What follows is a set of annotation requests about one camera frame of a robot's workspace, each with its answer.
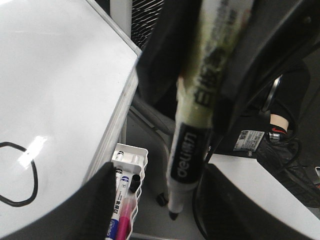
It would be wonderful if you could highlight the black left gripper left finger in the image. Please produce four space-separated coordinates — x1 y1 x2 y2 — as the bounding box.
4 162 116 240

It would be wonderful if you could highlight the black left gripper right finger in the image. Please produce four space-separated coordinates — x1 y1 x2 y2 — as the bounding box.
193 163 320 240

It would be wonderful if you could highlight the black whiteboard marker with tape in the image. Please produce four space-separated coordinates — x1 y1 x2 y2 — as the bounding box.
166 0 254 220

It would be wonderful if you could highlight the blue whiteboard marker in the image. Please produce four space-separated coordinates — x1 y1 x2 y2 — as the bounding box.
105 176 130 240

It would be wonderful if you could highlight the pink whiteboard marker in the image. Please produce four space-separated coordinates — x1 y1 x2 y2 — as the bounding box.
115 193 137 240

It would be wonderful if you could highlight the black marker cap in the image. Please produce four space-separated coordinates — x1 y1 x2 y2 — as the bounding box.
129 174 141 193

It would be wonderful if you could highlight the black marker in tray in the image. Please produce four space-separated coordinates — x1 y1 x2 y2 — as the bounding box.
115 150 125 187

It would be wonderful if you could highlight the white plastic marker tray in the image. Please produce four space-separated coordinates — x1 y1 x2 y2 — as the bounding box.
105 143 148 240

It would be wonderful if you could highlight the black sneaker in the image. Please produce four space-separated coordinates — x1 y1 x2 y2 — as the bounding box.
255 137 320 208

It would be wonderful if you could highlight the white whiteboard with aluminium frame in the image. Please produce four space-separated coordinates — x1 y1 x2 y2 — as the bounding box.
0 0 139 237

